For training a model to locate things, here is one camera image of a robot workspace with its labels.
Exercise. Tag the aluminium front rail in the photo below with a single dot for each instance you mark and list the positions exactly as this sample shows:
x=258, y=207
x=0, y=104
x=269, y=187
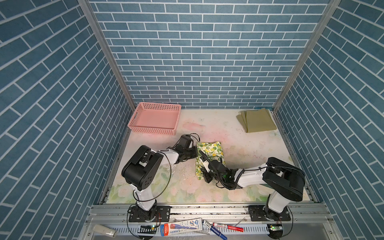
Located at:
x=310, y=221

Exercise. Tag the blue marker pen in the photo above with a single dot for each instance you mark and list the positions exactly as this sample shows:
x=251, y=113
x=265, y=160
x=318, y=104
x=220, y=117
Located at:
x=214, y=230

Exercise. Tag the lemon print skirt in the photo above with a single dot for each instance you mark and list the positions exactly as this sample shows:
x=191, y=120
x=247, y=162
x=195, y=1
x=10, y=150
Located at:
x=214, y=151

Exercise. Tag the beige plastic piece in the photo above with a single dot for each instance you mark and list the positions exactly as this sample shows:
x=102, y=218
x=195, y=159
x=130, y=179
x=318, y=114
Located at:
x=105, y=231

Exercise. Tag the right corner aluminium post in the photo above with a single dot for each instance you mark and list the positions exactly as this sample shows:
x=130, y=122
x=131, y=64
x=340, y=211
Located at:
x=315, y=36

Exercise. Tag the white red blue box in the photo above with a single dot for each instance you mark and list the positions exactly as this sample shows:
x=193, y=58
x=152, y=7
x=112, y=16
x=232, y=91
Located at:
x=181, y=227

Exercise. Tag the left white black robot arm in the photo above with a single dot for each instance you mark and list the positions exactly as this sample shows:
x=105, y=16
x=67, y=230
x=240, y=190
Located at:
x=142, y=167

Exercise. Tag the corner aluminium post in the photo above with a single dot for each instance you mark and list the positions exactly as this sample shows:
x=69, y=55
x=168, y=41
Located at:
x=315, y=36
x=93, y=22

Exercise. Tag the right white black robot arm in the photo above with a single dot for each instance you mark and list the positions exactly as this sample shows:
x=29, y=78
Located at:
x=287, y=181

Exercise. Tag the olive green skirt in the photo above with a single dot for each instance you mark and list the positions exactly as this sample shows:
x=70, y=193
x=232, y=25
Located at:
x=254, y=121

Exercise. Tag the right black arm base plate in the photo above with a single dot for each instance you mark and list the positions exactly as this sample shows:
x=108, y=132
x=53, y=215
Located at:
x=259, y=213

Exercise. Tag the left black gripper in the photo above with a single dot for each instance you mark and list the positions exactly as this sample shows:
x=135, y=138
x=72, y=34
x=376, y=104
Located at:
x=195, y=152

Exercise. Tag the left corner aluminium post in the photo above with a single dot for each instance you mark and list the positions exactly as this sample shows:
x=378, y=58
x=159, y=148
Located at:
x=93, y=22

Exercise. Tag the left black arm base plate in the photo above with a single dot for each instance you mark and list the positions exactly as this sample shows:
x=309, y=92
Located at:
x=156, y=213

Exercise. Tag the red white marker pen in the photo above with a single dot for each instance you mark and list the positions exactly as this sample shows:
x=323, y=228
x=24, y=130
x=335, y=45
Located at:
x=229, y=227

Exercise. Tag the pink plastic basket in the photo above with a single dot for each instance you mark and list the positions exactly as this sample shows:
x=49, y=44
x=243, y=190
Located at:
x=155, y=118

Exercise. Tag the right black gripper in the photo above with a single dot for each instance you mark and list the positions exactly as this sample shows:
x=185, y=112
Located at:
x=205, y=173

